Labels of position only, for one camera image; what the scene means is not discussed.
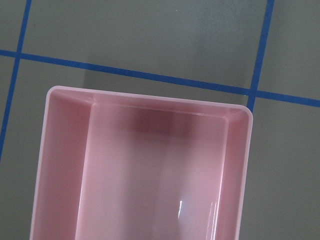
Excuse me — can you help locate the pink plastic bin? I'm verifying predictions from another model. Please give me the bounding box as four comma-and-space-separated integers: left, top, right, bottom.
30, 86, 253, 240

